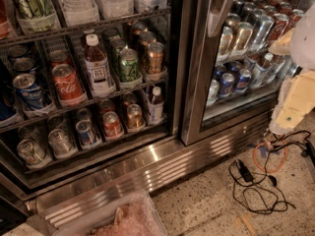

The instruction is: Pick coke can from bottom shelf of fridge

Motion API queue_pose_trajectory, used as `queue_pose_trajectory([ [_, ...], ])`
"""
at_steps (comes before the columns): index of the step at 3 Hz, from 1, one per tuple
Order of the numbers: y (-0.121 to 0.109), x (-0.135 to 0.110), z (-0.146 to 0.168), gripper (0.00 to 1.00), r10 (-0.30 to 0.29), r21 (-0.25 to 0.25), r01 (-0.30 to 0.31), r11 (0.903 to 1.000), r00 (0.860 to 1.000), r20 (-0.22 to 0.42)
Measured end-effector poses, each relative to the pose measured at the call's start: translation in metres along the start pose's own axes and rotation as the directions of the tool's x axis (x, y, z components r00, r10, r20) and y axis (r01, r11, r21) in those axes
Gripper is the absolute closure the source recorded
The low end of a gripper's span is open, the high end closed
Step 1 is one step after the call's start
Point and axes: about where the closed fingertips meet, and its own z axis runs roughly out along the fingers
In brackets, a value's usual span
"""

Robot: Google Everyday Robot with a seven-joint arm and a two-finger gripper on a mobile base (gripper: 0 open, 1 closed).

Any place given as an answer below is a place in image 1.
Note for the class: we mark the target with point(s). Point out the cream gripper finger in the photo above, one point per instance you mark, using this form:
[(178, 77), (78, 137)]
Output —
[(296, 100)]

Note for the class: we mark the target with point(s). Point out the red coke can bottom shelf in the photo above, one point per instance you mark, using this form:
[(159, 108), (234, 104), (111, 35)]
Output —
[(112, 125)]

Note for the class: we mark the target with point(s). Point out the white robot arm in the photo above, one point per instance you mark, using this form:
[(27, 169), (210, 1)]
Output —
[(299, 42)]

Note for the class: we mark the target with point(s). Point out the small bottle bottom shelf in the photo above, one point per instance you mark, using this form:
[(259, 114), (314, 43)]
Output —
[(155, 105)]

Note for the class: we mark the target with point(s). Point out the gold can front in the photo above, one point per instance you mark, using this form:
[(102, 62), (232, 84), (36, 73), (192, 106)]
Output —
[(155, 58)]

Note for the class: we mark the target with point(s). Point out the gold can bottom shelf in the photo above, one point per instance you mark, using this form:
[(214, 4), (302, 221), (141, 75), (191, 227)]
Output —
[(135, 120)]

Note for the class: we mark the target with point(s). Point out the green can front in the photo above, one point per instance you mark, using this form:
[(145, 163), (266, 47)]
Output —
[(129, 74)]

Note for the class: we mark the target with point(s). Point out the red coke can behind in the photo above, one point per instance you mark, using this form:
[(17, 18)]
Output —
[(106, 105)]

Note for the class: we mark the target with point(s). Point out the blue pepsi can bottom shelf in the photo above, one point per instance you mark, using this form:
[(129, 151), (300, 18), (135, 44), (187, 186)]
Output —
[(87, 135)]

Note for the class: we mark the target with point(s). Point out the blue pepsi can shelf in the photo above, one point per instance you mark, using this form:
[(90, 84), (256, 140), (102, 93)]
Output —
[(87, 135), (30, 92)]

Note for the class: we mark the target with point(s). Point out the large red coca-cola can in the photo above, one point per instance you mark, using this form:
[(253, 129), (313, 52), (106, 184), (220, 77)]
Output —
[(68, 85)]

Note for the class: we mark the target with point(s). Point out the silver can bottom shelf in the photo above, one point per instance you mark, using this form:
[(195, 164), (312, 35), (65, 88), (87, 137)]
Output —
[(61, 143)]

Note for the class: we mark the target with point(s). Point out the silver green can bottom left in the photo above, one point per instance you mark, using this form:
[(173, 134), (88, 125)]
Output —
[(33, 153)]

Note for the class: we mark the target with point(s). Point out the blue pepsi can middle shelf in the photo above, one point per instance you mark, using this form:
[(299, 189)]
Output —
[(30, 92)]

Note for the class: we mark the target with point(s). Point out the iced tea bottle white cap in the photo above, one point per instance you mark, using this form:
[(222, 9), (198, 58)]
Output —
[(97, 67)]

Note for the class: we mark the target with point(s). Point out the pink bubble wrap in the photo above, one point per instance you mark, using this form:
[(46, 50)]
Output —
[(134, 219)]

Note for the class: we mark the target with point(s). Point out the clear plastic bin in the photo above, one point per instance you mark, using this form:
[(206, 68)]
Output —
[(104, 216)]

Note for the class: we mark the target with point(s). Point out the green striped cans tray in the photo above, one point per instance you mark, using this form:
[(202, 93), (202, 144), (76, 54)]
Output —
[(36, 15)]

